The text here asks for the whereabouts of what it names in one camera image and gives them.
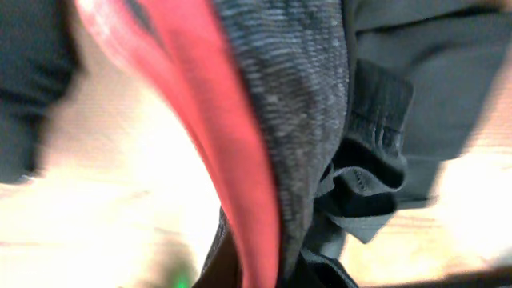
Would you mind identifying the black pants with red waistband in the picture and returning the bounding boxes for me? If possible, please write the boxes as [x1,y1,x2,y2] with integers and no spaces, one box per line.
[77,0,511,288]

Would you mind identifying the folded black garment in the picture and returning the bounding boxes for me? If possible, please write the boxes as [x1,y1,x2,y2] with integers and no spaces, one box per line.
[1,0,80,184]

